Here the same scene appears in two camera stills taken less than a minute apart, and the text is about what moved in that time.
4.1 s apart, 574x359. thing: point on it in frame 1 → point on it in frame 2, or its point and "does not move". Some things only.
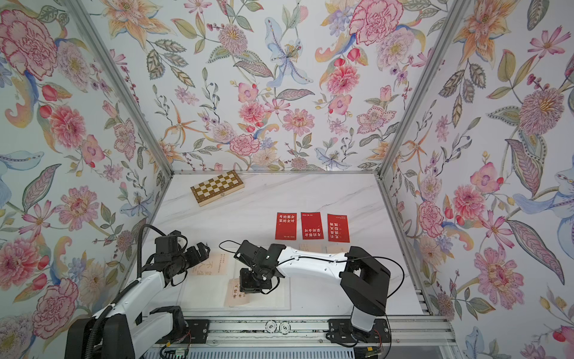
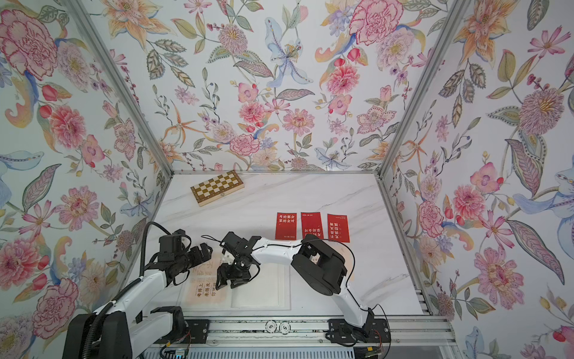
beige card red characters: (234, 297) → (202, 288)
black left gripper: (196, 256) does not move
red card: (285, 226) does not move
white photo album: (214, 284) does not move
